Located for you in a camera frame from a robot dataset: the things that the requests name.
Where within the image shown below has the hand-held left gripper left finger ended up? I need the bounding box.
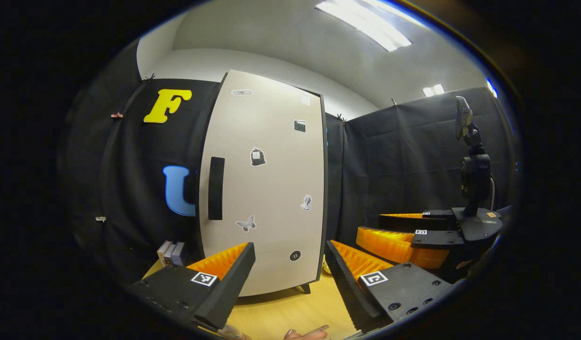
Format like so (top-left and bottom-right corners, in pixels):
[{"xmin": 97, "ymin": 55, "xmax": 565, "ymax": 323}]
[{"xmin": 129, "ymin": 242, "xmax": 256, "ymax": 332}]

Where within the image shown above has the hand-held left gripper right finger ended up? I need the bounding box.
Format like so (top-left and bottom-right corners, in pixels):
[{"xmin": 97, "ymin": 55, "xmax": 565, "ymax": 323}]
[{"xmin": 325, "ymin": 240, "xmax": 455, "ymax": 333}]

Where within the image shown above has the black door handle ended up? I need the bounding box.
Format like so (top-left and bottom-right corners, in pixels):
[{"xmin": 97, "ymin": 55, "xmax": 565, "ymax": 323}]
[{"xmin": 208, "ymin": 156, "xmax": 225, "ymax": 221}]

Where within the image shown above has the black backdrop cloth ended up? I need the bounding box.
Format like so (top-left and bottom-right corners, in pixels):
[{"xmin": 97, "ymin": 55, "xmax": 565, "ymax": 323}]
[{"xmin": 59, "ymin": 40, "xmax": 520, "ymax": 284}]

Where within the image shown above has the long ceiling light panel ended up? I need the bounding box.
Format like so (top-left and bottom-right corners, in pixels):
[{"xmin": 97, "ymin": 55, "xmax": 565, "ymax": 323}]
[{"xmin": 316, "ymin": 0, "xmax": 412, "ymax": 52}]

